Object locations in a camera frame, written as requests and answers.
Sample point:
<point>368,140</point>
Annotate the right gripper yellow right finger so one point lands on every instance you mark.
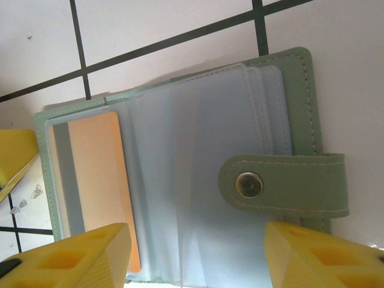
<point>288,249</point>

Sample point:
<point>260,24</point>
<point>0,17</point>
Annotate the orange credit card grey stripe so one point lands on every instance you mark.
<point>96,168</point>

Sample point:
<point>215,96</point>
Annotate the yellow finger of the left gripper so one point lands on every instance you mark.
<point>15,150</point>

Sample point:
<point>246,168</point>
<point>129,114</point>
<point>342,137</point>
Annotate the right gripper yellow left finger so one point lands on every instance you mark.
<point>117,240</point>

